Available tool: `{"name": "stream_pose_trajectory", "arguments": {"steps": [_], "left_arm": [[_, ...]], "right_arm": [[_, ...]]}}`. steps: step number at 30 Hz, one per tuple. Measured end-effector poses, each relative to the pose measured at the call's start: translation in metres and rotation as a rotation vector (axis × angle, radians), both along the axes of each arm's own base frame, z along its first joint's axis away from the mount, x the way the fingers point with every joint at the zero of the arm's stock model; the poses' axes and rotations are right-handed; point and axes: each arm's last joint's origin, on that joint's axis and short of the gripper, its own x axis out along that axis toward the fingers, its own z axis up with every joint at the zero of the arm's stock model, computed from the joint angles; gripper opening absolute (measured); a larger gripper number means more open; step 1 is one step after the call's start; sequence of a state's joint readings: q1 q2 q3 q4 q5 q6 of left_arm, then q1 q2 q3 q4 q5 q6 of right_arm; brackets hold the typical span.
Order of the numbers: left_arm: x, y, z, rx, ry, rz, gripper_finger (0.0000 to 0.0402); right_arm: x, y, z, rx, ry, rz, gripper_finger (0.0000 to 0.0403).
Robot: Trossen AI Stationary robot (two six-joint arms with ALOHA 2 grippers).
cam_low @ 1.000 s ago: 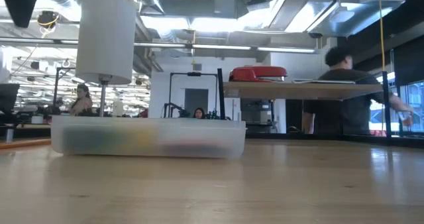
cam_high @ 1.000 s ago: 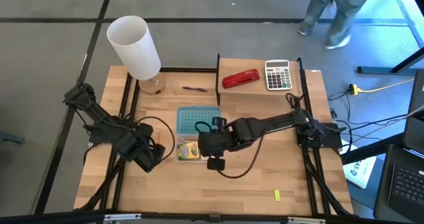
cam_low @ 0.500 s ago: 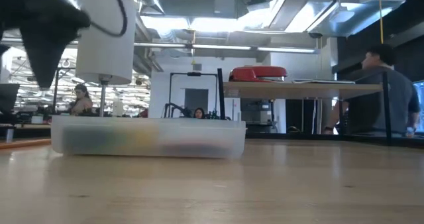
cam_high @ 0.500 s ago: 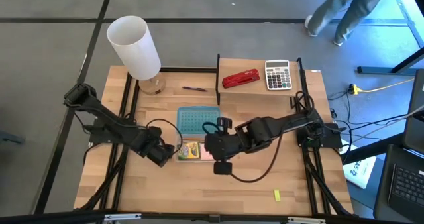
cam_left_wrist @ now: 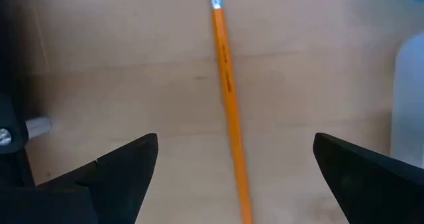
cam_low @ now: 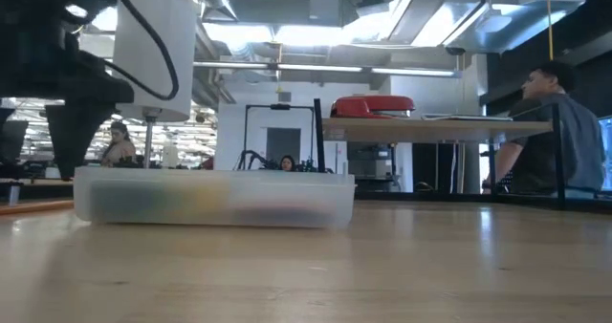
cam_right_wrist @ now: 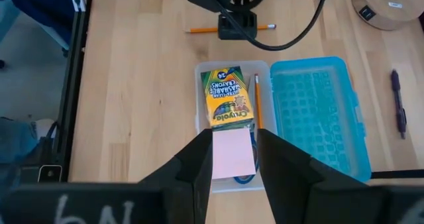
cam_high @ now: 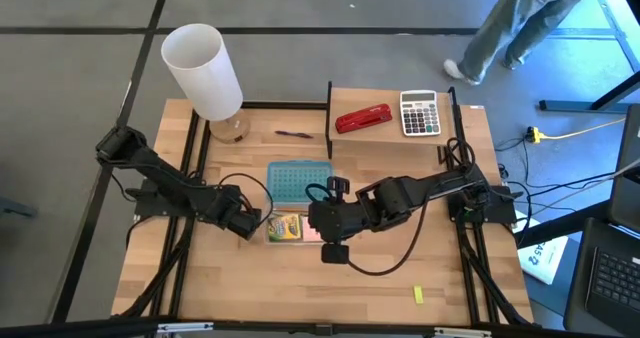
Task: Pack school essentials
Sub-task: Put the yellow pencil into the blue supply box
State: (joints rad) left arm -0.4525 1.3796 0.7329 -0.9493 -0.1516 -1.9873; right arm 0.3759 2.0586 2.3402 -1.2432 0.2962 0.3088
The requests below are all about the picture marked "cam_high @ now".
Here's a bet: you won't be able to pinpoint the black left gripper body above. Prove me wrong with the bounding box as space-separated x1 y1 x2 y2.
211 184 250 225

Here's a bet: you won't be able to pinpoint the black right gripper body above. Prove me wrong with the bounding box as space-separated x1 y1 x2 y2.
308 198 362 245

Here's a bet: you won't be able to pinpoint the pink sticky note pad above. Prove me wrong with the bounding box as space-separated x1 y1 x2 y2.
300 214 325 244

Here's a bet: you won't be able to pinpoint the clear plastic pencil box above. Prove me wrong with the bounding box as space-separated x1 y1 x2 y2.
262 208 332 246

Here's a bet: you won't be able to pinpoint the yellow green crayon box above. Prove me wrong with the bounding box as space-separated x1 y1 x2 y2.
266 213 303 244

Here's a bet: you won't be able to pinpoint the teal pencil box lid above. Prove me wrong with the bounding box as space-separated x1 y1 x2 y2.
265 159 335 212

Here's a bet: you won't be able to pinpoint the black right gripper side block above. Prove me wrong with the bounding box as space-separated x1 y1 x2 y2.
326 175 352 204

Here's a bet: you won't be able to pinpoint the purple pen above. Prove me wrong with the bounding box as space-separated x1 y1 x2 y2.
274 129 315 140

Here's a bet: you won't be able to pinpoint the red stapler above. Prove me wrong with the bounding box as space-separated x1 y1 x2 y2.
334 102 394 135

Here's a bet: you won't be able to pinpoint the wooden shelf with black legs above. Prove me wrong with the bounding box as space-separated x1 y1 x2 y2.
325 80 460 165

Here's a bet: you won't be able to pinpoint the white desk calculator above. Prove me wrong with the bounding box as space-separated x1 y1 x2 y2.
399 89 443 138

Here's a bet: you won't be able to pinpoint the white cylinder table lamp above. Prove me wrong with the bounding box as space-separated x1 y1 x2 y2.
160 22 251 145

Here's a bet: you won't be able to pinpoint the dark grey furniture foot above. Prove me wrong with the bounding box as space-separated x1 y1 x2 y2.
0 195 39 220

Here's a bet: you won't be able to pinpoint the white printed booklet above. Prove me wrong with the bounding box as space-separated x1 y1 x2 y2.
514 210 570 286

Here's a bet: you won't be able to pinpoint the black side desk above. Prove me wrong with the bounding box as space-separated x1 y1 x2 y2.
514 200 640 338

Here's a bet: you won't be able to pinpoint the person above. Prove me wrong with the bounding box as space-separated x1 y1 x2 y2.
442 0 610 87

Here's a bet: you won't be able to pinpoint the black laptop with keyboard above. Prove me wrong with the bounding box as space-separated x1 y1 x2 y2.
563 216 640 335

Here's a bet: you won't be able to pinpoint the dark grey laptop lid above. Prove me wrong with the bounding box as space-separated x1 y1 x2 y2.
607 102 640 234

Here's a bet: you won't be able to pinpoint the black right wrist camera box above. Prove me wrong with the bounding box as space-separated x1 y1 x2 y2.
320 242 350 266

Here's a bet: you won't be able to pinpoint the black left camera cable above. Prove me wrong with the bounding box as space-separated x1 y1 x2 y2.
218 171 275 225

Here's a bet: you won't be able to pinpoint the black camera cable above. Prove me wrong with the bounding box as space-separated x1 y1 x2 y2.
218 171 275 225
344 197 431 278

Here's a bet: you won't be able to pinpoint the black right camera cable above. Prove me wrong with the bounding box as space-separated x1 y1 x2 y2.
344 197 431 278

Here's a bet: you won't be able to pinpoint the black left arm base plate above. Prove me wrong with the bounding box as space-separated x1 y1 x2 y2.
124 177 201 220

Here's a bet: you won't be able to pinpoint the black metal table frame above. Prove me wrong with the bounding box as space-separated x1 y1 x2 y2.
112 97 536 338

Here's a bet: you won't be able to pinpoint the silver aluminium bracket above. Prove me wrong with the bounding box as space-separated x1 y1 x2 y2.
157 321 215 335
433 327 494 338

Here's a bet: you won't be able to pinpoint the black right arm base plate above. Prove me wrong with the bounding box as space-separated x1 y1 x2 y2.
446 182 524 225

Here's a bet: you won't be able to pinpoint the black floor cables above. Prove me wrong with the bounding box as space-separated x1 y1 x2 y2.
494 136 621 249

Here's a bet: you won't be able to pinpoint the yellow extension cord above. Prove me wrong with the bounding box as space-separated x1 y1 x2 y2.
524 117 627 145

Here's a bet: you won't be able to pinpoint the light grey cable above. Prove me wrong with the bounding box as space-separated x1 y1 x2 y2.
544 160 640 209

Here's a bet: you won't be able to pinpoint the dark metal desk frame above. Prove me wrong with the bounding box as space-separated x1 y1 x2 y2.
538 0 640 114

